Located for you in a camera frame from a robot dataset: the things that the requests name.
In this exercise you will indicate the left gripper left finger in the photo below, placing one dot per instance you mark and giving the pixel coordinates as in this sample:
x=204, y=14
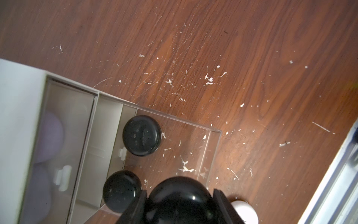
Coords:
x=135, y=212

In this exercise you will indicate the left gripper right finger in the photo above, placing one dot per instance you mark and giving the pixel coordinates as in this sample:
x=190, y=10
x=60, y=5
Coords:
x=224, y=211

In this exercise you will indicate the black earphone case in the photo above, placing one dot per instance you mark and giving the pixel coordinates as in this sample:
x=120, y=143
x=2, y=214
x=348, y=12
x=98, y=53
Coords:
x=120, y=189
x=142, y=135
x=179, y=200

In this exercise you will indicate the clear drawer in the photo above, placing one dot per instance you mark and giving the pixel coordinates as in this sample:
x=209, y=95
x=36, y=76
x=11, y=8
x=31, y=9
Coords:
x=186, y=149

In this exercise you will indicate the purple earphone case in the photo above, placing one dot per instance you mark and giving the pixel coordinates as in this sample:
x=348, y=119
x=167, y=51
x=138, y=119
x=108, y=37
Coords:
x=51, y=137
x=39, y=196

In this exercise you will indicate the white three-drawer cabinet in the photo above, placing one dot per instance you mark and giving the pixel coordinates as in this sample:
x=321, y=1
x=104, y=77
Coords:
x=78, y=172

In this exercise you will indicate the purple earphone case top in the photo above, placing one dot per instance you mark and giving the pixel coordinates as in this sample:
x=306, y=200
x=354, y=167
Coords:
x=51, y=137

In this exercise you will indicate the white round earphone case right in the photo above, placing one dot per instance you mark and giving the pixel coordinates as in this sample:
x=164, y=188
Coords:
x=246, y=212

